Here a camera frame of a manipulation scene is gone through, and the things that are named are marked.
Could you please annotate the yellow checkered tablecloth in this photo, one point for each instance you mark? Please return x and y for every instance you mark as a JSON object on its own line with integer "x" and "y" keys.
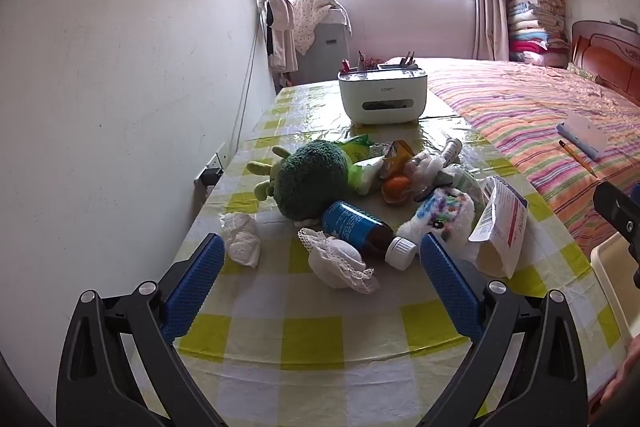
{"x": 310, "y": 342}

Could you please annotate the stack of folded quilts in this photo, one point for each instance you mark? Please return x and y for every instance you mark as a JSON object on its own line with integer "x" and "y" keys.
{"x": 535, "y": 17}

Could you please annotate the beige hanging garment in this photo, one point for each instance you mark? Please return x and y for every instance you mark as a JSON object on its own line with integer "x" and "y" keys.
{"x": 280, "y": 22}

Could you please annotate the bunch of pencils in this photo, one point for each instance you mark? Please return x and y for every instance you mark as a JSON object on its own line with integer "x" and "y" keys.
{"x": 409, "y": 59}
{"x": 362, "y": 61}

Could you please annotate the yellow pencil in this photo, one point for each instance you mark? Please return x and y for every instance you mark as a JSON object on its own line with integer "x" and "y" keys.
{"x": 577, "y": 158}

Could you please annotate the white and green tissue pack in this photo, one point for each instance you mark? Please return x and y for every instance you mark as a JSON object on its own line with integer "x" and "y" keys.
{"x": 365, "y": 174}

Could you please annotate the black power adapter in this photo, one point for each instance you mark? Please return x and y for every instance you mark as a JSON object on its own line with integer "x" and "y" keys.
{"x": 210, "y": 177}

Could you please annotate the white wall socket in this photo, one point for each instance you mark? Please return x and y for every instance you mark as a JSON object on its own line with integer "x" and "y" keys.
{"x": 216, "y": 159}

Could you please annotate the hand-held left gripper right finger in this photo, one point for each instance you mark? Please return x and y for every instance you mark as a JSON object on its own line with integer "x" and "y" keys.
{"x": 450, "y": 287}

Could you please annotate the wooden headboard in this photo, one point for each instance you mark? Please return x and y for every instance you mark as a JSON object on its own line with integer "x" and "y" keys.
{"x": 610, "y": 52}

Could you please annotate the striped bed blanket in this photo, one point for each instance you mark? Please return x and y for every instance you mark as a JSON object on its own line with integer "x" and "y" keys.
{"x": 525, "y": 117}

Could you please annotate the brown bottle with white cap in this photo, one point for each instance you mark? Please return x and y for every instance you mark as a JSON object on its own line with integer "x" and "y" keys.
{"x": 355, "y": 224}

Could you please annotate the white plastic bag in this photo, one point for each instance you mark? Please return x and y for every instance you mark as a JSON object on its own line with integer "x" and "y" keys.
{"x": 425, "y": 169}

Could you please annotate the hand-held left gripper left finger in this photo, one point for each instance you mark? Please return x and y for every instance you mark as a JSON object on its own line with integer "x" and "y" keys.
{"x": 197, "y": 292}

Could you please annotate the cream plastic bin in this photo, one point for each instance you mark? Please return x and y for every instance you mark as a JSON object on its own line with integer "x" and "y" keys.
{"x": 612, "y": 287}

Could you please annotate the green broccoli plush toy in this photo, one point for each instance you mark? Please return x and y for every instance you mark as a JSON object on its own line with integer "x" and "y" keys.
{"x": 310, "y": 179}

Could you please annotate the white desktop organizer box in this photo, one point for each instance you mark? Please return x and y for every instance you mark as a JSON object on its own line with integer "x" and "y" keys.
{"x": 382, "y": 94}

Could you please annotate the green and white packet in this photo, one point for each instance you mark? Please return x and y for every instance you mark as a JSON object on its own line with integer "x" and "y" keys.
{"x": 462, "y": 182}

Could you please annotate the white tissue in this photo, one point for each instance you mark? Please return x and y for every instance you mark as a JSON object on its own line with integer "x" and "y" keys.
{"x": 242, "y": 239}

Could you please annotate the grey cabinet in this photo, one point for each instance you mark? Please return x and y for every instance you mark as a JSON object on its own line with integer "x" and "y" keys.
{"x": 325, "y": 52}

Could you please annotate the small clear tube bottle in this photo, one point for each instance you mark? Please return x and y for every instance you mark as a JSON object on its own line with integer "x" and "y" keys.
{"x": 450, "y": 152}

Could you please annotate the floral pillow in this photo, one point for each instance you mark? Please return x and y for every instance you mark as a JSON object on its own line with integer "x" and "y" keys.
{"x": 582, "y": 72}

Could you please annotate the fluffy white colourful plush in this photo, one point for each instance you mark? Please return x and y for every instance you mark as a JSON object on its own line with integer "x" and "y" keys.
{"x": 445, "y": 212}

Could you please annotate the white paper medicine bag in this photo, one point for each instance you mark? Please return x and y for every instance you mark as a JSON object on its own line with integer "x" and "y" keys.
{"x": 500, "y": 227}

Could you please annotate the orange peel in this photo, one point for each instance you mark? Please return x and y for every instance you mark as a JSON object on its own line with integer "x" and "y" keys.
{"x": 396, "y": 188}

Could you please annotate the beige curtain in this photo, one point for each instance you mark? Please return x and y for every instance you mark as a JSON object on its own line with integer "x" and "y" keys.
{"x": 490, "y": 17}

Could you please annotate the person's right forearm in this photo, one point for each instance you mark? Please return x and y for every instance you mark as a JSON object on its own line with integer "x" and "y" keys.
{"x": 625, "y": 382}

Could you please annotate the silver blister pack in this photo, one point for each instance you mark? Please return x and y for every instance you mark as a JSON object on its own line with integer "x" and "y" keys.
{"x": 381, "y": 149}

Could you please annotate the white notebook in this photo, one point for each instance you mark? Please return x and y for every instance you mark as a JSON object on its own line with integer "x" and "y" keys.
{"x": 585, "y": 132}

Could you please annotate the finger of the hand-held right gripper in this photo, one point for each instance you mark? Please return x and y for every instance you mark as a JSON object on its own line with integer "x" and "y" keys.
{"x": 620, "y": 212}

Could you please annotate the white lace sock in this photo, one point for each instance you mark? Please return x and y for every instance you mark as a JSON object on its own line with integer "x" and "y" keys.
{"x": 335, "y": 259}

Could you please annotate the yellow wrapper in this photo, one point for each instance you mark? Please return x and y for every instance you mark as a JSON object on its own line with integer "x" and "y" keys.
{"x": 397, "y": 157}

